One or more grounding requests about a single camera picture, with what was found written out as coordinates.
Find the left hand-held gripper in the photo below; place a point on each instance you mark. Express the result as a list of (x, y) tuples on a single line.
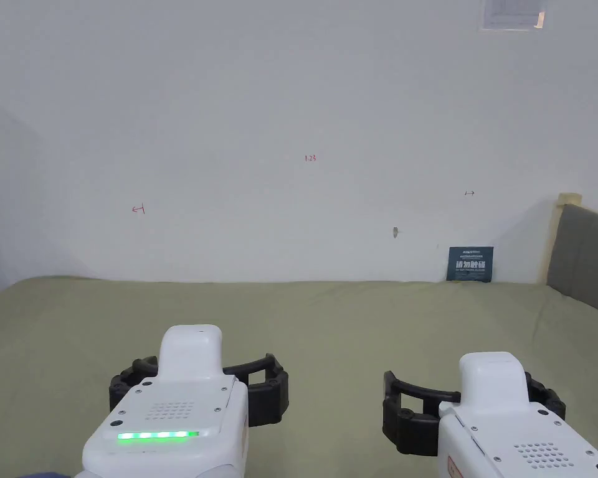
[(179, 398)]

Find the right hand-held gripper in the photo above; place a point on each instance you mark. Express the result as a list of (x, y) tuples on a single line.
[(518, 433)]

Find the dark blue printed card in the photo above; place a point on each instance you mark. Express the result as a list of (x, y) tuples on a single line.
[(471, 264)]

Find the bed with pale green sheet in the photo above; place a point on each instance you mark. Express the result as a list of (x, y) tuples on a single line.
[(329, 323)]

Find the dark blue garment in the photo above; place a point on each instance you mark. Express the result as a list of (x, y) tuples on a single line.
[(50, 475)]

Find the grey padded headboard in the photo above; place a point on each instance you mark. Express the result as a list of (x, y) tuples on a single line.
[(588, 254)]

